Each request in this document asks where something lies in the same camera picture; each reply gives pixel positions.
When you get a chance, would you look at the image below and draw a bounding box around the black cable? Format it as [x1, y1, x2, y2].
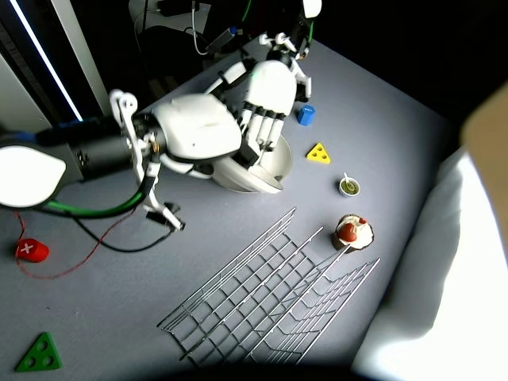
[35, 206, 175, 254]

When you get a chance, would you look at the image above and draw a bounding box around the bright light strip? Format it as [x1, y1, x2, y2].
[8, 0, 84, 122]

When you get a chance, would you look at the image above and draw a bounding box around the white pillar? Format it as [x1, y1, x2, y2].
[49, 0, 117, 120]

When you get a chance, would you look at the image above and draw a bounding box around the small white bowl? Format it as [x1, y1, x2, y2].
[338, 177, 361, 198]

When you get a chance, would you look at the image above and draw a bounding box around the thin red wire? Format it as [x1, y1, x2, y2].
[11, 206, 138, 279]

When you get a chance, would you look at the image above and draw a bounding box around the cupcake with cream and strawberries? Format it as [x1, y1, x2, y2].
[332, 214, 375, 252]

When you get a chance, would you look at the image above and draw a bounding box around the blue hexagonal block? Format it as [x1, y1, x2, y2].
[297, 104, 318, 127]

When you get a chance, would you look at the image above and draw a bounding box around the red block with white cross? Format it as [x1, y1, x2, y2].
[14, 237, 50, 264]

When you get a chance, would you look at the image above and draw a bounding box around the white backdrop cloth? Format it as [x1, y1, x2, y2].
[351, 146, 508, 376]

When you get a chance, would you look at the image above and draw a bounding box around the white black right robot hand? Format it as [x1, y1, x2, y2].
[149, 92, 263, 176]

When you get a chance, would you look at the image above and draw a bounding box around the yellow triangle block with holes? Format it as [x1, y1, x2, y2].
[305, 142, 332, 164]

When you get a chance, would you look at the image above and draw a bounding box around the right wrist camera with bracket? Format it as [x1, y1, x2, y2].
[140, 198, 187, 232]

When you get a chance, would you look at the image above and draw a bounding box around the metal wire dish rack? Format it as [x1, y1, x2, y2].
[157, 206, 381, 368]

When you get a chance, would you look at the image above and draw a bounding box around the grey adapter box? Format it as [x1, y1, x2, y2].
[205, 26, 240, 52]

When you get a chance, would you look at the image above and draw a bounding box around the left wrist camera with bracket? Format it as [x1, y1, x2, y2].
[292, 59, 314, 103]

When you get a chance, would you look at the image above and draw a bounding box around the white cable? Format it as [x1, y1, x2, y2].
[191, 0, 210, 56]

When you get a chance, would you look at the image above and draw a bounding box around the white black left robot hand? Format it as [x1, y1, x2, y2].
[205, 58, 299, 155]

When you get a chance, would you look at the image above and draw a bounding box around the green triangle block with holes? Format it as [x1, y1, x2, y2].
[14, 331, 64, 373]

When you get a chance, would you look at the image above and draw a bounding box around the brown cardboard box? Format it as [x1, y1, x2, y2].
[460, 79, 508, 160]

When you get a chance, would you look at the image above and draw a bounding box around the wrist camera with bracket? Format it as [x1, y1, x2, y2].
[292, 59, 314, 103]
[140, 198, 187, 232]

